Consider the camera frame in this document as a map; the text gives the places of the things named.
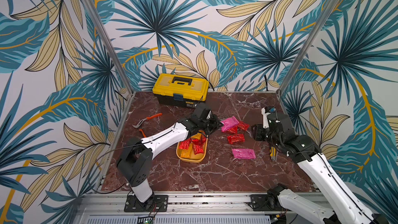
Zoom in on yellow black plastic toolbox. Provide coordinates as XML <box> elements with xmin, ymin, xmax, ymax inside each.
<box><xmin>152</xmin><ymin>74</ymin><xmax>209</xmax><ymax>108</ymax></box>

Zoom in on right aluminium corner post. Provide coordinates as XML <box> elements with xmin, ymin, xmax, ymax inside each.
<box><xmin>279</xmin><ymin>0</ymin><xmax>339</xmax><ymax>97</ymax></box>

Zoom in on aluminium front rail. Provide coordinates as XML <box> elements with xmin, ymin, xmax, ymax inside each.
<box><xmin>76</xmin><ymin>191</ymin><xmax>261</xmax><ymax>217</ymax></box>

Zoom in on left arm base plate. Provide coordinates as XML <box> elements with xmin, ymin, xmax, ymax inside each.
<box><xmin>124</xmin><ymin>195</ymin><xmax>169</xmax><ymax>213</ymax></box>

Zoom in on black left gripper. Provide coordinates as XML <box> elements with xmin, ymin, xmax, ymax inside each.
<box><xmin>201</xmin><ymin>112</ymin><xmax>227</xmax><ymax>134</ymax></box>

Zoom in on red tea bag in box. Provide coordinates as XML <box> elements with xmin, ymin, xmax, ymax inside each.
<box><xmin>179</xmin><ymin>138</ymin><xmax>191</xmax><ymax>150</ymax></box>

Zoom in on left aluminium corner post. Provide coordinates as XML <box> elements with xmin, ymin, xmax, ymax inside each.
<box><xmin>81</xmin><ymin>0</ymin><xmax>134</xmax><ymax>96</ymax></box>

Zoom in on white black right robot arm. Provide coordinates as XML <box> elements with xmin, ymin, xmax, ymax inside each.
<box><xmin>251</xmin><ymin>107</ymin><xmax>388</xmax><ymax>224</ymax></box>

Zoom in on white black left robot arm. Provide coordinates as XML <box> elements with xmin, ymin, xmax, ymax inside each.
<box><xmin>116</xmin><ymin>103</ymin><xmax>223</xmax><ymax>203</ymax></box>

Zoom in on aluminium corner post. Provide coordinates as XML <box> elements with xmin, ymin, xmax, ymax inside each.
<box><xmin>81</xmin><ymin>0</ymin><xmax>134</xmax><ymax>96</ymax></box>
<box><xmin>279</xmin><ymin>0</ymin><xmax>339</xmax><ymax>97</ymax></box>

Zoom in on pink tea bag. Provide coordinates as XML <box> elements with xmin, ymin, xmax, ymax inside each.
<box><xmin>232</xmin><ymin>148</ymin><xmax>256</xmax><ymax>160</ymax></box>
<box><xmin>221</xmin><ymin>116</ymin><xmax>239</xmax><ymax>132</ymax></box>

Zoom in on yellow plastic storage box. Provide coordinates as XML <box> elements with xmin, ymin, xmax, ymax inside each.
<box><xmin>176</xmin><ymin>131</ymin><xmax>208</xmax><ymax>163</ymax></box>

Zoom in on red tea bag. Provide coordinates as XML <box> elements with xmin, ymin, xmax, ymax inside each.
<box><xmin>223</xmin><ymin>126</ymin><xmax>238</xmax><ymax>135</ymax></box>
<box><xmin>179</xmin><ymin>138</ymin><xmax>191</xmax><ymax>150</ymax></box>
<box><xmin>237</xmin><ymin>121</ymin><xmax>250</xmax><ymax>131</ymax></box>
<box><xmin>227</xmin><ymin>133</ymin><xmax>245</xmax><ymax>145</ymax></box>

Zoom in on orange handled water pump pliers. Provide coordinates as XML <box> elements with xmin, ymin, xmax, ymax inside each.
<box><xmin>133</xmin><ymin>113</ymin><xmax>163</xmax><ymax>138</ymax></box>

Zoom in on yellow tea bag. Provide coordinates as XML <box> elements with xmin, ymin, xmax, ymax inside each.
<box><xmin>191</xmin><ymin>132</ymin><xmax>202</xmax><ymax>140</ymax></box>

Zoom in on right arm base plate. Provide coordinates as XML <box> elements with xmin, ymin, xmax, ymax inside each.
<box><xmin>247</xmin><ymin>195</ymin><xmax>288</xmax><ymax>213</ymax></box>

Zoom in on yellow black utility knife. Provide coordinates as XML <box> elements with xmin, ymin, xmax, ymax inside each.
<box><xmin>269</xmin><ymin>147</ymin><xmax>277</xmax><ymax>161</ymax></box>

